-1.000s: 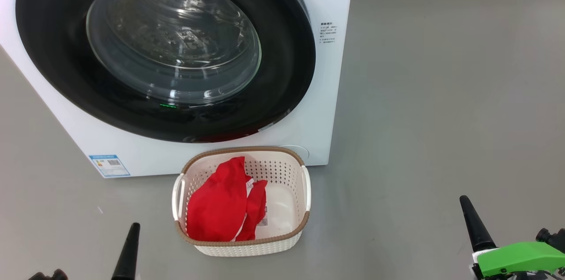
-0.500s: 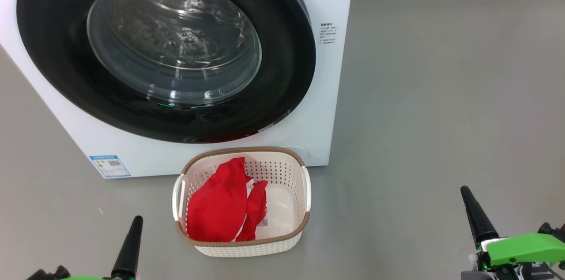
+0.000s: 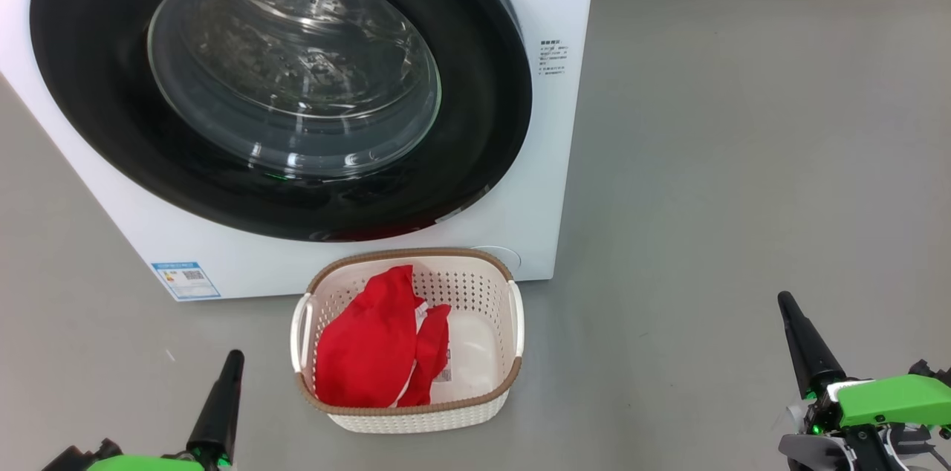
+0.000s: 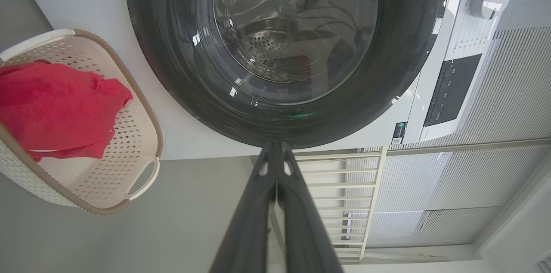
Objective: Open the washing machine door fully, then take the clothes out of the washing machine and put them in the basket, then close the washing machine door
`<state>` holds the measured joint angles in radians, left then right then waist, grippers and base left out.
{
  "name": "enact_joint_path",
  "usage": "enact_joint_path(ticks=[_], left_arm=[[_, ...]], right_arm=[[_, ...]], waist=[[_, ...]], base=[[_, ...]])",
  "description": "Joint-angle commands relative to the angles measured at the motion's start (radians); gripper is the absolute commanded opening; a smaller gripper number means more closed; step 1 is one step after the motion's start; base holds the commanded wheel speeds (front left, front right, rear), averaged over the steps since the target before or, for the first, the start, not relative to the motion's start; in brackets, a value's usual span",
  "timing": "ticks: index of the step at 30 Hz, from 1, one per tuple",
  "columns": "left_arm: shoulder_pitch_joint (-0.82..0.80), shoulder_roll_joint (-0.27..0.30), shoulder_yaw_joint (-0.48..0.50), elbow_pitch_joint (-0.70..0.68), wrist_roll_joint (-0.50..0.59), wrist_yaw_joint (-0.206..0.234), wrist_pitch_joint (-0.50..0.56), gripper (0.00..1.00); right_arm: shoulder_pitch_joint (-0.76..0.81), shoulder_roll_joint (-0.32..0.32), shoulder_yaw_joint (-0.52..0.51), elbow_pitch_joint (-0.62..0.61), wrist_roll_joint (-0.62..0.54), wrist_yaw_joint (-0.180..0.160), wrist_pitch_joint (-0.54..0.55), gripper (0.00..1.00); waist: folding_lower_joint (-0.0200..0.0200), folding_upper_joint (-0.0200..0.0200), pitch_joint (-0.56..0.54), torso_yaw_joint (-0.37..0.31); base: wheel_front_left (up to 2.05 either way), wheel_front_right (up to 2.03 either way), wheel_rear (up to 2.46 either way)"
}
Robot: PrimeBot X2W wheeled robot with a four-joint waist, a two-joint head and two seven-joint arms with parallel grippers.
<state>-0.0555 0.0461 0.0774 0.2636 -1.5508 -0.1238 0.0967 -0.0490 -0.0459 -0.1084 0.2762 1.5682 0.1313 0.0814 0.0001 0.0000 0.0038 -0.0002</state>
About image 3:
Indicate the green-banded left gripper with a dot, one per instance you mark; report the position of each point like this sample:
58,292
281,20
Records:
141,464

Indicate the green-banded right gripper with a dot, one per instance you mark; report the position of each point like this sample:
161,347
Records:
891,400

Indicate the red and white garment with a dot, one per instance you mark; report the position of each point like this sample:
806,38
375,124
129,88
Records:
364,345

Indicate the dark grey glass washer door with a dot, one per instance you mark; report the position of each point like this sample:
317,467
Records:
89,85

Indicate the cream perforated basket brown rim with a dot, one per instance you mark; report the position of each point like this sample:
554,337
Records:
416,419

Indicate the paper product label in basket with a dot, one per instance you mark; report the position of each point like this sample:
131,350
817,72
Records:
443,374

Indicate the white front-load washing machine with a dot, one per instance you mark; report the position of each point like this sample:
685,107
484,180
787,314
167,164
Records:
550,159

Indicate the blue energy label sticker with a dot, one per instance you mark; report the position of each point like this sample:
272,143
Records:
186,281

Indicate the round white filter cover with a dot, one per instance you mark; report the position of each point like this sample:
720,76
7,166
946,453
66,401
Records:
509,259

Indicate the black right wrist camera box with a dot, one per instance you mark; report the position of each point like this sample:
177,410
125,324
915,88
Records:
932,369

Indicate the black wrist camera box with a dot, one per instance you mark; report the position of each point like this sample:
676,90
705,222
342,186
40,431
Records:
932,369
82,458

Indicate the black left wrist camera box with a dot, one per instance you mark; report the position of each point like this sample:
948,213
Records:
82,458

